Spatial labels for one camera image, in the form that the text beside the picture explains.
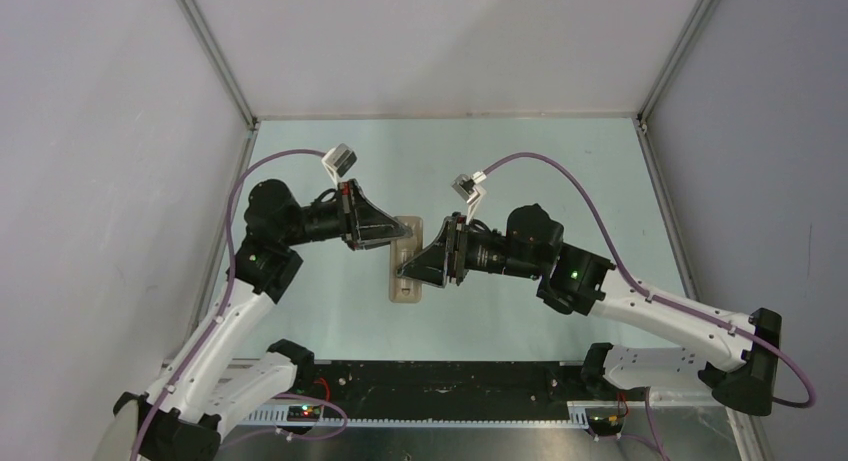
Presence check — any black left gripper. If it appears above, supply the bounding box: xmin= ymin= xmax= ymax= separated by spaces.
xmin=281 ymin=179 xmax=412 ymax=250

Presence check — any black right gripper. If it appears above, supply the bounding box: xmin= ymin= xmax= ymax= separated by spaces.
xmin=396 ymin=212 xmax=542 ymax=287

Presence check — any beige remote control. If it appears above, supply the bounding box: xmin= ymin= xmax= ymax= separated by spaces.
xmin=388 ymin=215 xmax=425 ymax=305

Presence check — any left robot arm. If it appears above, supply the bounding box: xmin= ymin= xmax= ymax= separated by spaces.
xmin=115 ymin=179 xmax=412 ymax=460

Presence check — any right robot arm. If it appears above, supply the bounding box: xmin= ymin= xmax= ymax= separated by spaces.
xmin=396 ymin=204 xmax=782 ymax=416

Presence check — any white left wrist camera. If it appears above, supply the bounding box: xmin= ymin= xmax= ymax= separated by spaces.
xmin=321 ymin=143 xmax=357 ymax=185

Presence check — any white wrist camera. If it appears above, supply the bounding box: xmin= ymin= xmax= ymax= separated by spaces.
xmin=451 ymin=171 xmax=487 ymax=224
xmin=321 ymin=143 xmax=357 ymax=185

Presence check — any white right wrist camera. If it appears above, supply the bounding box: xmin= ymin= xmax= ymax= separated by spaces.
xmin=451 ymin=171 xmax=487 ymax=224

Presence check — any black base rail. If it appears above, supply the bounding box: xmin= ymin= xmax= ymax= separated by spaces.
xmin=290 ymin=360 xmax=644 ymax=420

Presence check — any white slotted cable duct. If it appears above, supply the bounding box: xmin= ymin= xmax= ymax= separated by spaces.
xmin=238 ymin=404 xmax=589 ymax=429

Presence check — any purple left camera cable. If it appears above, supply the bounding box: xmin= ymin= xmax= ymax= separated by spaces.
xmin=129 ymin=148 xmax=329 ymax=461

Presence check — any left aluminium frame post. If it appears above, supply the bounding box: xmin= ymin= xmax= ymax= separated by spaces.
xmin=175 ymin=0 xmax=257 ymax=130

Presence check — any aluminium frame post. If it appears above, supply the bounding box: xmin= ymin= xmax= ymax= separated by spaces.
xmin=636 ymin=0 xmax=721 ymax=126
xmin=175 ymin=0 xmax=257 ymax=130

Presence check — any right aluminium frame post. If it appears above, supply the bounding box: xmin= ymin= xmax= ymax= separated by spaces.
xmin=636 ymin=0 xmax=721 ymax=126

